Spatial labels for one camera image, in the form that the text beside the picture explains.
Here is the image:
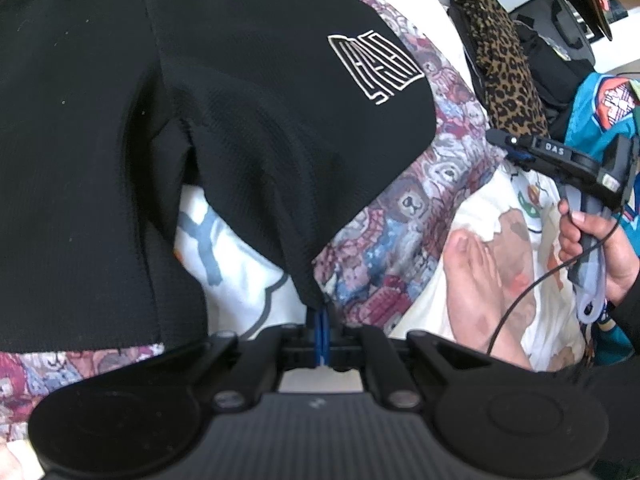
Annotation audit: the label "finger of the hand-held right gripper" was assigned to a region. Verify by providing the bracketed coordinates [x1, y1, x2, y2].
[485, 128, 536, 163]

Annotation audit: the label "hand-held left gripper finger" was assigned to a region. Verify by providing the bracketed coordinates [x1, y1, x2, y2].
[322, 307, 496, 411]
[145, 307, 323, 413]

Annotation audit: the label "black shorts with bear-print sides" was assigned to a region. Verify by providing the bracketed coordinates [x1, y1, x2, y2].
[0, 0, 506, 443]

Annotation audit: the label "person's right forearm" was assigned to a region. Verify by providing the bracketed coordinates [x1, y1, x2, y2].
[585, 260, 640, 461]

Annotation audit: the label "person's right hand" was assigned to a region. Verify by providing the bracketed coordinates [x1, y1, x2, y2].
[557, 200, 640, 306]

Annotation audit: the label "teal printed cloth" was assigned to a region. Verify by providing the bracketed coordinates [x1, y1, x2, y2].
[565, 72, 640, 367]

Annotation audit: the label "leopard print cloth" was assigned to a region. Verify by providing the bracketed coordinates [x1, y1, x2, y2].
[447, 0, 551, 136]

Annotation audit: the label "black bag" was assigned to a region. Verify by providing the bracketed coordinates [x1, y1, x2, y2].
[515, 20, 596, 126]

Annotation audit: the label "cream bear print blanket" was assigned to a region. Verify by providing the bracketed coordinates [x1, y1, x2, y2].
[172, 0, 506, 393]

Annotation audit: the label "black chair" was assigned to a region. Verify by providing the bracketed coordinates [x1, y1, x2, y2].
[547, 0, 613, 51]

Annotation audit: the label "person's bare foot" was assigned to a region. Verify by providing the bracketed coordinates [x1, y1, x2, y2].
[444, 230, 536, 372]

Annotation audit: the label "white cartoon print cloth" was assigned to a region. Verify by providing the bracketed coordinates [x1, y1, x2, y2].
[495, 165, 608, 376]

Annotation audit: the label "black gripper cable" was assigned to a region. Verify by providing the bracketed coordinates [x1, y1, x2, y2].
[487, 220, 621, 356]

